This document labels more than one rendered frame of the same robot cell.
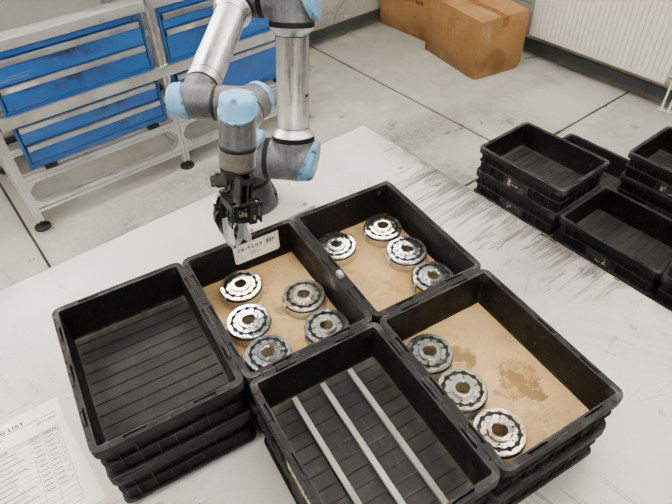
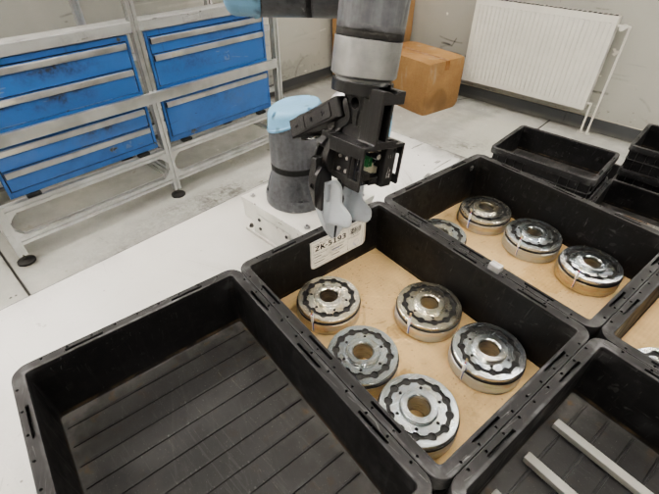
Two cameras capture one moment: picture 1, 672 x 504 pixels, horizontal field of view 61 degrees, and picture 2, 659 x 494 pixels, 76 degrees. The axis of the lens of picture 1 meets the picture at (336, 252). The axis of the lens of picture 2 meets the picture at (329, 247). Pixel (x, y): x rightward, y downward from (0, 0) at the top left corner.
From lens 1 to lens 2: 78 cm
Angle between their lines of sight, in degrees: 8
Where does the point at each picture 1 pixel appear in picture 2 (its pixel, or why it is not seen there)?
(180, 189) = (174, 216)
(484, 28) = (431, 70)
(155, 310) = (198, 349)
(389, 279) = (525, 273)
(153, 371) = (215, 465)
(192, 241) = (221, 251)
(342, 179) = not seen: hidden behind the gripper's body
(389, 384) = (631, 441)
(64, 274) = (45, 306)
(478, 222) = not seen: hidden behind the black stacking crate
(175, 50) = (164, 77)
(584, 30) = (511, 71)
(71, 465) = not seen: outside the picture
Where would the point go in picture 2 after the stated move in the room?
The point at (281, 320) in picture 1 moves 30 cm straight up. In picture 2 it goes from (403, 346) to (434, 173)
